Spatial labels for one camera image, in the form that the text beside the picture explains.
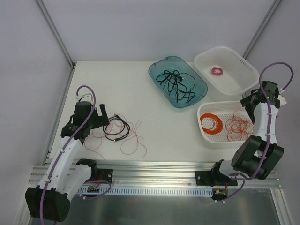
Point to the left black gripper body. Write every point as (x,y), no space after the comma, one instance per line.
(103,114)

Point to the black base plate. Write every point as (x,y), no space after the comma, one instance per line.
(102,174)
(204,178)

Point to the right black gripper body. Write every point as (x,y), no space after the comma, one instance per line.
(248,101)

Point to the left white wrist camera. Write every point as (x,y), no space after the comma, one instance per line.
(85,97)

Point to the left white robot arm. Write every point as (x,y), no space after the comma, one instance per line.
(51,198)

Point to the white slotted cable duct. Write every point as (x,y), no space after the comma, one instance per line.
(147,191)

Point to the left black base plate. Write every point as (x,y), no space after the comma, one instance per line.
(102,174)

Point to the white perforated plastic basket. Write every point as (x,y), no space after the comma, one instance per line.
(224,123)

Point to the aluminium mounting rail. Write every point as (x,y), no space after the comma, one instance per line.
(159,174)

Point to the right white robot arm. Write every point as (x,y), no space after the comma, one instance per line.
(259,154)

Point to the white solid plastic basket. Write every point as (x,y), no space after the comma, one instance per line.
(227,74)

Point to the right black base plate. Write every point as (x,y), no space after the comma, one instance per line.
(204,178)

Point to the teal transparent plastic tray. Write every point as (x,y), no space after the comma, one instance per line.
(179,83)

